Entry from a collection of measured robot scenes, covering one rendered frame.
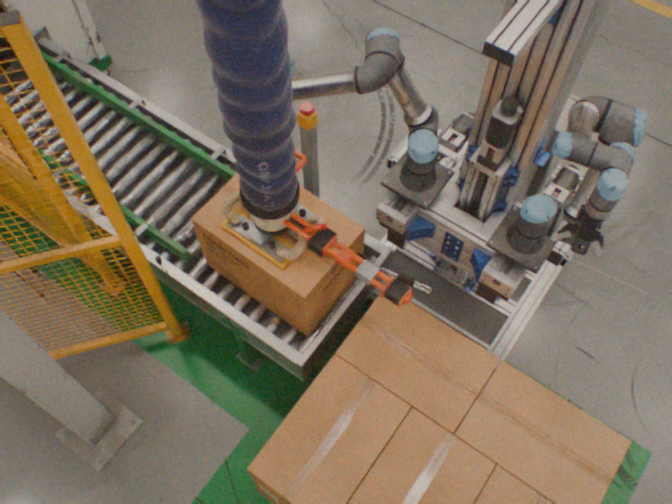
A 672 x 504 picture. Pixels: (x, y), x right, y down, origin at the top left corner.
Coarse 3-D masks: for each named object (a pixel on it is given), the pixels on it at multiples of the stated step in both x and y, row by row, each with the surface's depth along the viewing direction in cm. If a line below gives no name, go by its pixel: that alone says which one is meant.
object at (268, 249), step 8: (240, 216) 276; (224, 224) 274; (232, 224) 274; (240, 224) 274; (248, 224) 273; (232, 232) 273; (240, 232) 272; (248, 240) 271; (272, 240) 268; (280, 240) 271; (256, 248) 269; (264, 248) 268; (272, 248) 268; (288, 248) 269; (264, 256) 268; (272, 256) 267; (280, 264) 265; (288, 264) 266
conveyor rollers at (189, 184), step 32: (64, 64) 374; (32, 96) 364; (64, 96) 363; (32, 128) 353; (96, 128) 353; (64, 160) 344; (128, 160) 343; (192, 160) 343; (160, 192) 333; (192, 224) 324; (192, 256) 317; (224, 288) 308; (352, 288) 307; (256, 320) 300
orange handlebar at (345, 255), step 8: (296, 152) 277; (304, 160) 275; (296, 216) 262; (288, 224) 261; (304, 224) 261; (296, 232) 260; (304, 232) 259; (336, 248) 257; (344, 248) 255; (336, 256) 253; (344, 256) 253; (352, 256) 253; (344, 264) 253; (352, 264) 252; (360, 264) 253; (376, 280) 249; (384, 280) 250; (408, 296) 245
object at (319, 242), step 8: (320, 232) 258; (328, 232) 258; (312, 240) 256; (320, 240) 256; (328, 240) 256; (336, 240) 258; (312, 248) 257; (320, 248) 254; (328, 248) 255; (320, 256) 257
